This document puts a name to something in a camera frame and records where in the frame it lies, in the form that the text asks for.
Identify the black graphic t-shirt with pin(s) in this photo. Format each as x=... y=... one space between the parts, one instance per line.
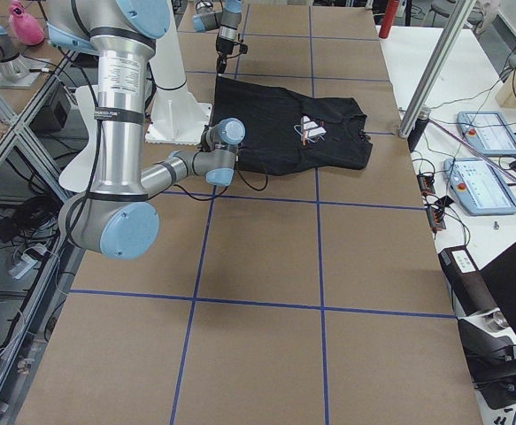
x=288 y=133

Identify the black label printer box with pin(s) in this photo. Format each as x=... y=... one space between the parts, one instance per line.
x=469 y=292

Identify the red bottle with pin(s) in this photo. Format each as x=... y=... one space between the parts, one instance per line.
x=388 y=18

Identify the aluminium frame post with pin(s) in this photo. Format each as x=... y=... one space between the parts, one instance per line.
x=440 y=53

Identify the upper teach pendant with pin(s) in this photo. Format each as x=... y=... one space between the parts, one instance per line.
x=488 y=132

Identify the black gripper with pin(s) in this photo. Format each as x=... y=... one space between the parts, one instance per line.
x=222 y=49
x=205 y=142

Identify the black water bottle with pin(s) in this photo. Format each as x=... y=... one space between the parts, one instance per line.
x=419 y=128

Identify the teach pendant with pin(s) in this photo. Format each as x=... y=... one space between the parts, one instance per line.
x=488 y=132
x=478 y=187

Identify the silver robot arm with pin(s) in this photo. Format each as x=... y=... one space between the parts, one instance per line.
x=226 y=20
x=112 y=214

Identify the third robot base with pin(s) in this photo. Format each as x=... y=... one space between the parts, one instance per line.
x=14 y=69

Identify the lower teach pendant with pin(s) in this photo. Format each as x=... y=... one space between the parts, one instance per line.
x=478 y=187

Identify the pink plush toy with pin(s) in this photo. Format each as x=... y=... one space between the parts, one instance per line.
x=24 y=25

